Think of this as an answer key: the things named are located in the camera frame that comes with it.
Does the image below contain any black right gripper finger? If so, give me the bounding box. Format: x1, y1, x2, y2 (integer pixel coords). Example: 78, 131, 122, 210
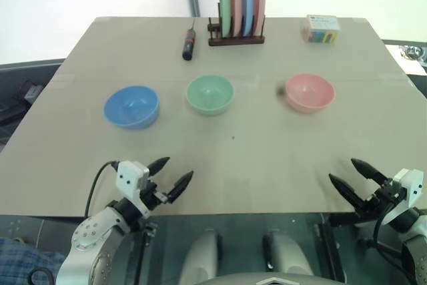
328, 173, 366, 210
350, 158, 388, 186

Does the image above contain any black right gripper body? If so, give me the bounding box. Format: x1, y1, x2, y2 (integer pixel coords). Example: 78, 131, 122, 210
354, 178, 404, 220

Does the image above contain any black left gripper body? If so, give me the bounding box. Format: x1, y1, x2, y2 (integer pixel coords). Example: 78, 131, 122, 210
139, 180, 169, 211

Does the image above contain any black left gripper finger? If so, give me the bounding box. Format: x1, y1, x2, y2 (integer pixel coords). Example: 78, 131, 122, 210
165, 170, 195, 204
147, 156, 171, 177

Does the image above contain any blue bowl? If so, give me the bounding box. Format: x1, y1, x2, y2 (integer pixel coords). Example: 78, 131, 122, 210
103, 85, 161, 130

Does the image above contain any silver left robot leg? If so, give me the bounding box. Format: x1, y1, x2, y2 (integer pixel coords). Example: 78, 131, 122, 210
178, 228, 224, 285

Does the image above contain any silver robot leg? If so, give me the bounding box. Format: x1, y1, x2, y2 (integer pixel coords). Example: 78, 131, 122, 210
178, 228, 224, 285
262, 230, 314, 285

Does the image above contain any silver right robot leg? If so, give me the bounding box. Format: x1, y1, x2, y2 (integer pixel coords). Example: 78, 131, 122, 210
262, 230, 314, 285

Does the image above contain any green bowl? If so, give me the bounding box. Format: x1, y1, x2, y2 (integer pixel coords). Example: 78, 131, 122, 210
185, 75, 235, 117

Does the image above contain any pink red bowl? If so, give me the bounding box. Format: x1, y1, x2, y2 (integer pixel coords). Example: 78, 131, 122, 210
284, 73, 336, 114

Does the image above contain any black red screwdriver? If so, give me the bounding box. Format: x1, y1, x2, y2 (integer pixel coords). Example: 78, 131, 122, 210
181, 19, 197, 61

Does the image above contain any blue checked cloth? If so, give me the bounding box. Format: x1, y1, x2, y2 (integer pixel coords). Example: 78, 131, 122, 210
0, 236, 66, 285

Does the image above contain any grey device on floor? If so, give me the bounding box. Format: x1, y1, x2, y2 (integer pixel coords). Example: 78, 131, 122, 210
13, 79, 45, 103

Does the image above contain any clear box with colourful items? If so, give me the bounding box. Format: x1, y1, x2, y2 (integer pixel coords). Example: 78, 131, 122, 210
299, 14, 342, 45

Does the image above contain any dark wooden plate rack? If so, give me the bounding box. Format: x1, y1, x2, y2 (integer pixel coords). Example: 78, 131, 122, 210
207, 3, 267, 47

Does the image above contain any green plate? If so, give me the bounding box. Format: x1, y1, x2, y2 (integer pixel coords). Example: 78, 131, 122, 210
218, 0, 232, 38

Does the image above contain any pink plate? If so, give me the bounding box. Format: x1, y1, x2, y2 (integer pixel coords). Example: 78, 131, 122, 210
250, 0, 267, 36
228, 0, 244, 37

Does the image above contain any blue plate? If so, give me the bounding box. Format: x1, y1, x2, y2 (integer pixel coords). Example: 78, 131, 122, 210
240, 0, 254, 37

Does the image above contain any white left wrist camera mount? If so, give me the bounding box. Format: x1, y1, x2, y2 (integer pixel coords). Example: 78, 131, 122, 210
115, 160, 151, 216

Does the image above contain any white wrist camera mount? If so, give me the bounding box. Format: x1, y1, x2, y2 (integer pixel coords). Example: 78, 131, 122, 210
392, 168, 424, 211
115, 160, 151, 216

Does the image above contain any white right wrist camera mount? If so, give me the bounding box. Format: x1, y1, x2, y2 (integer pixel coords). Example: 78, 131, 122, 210
392, 168, 424, 211

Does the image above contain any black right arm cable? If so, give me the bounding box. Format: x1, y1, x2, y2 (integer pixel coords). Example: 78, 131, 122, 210
358, 198, 406, 269

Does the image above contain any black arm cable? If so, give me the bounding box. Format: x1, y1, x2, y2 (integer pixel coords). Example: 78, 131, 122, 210
84, 160, 120, 219
358, 198, 406, 269

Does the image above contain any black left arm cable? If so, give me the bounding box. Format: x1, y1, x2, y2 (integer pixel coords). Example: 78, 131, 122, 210
84, 160, 120, 219

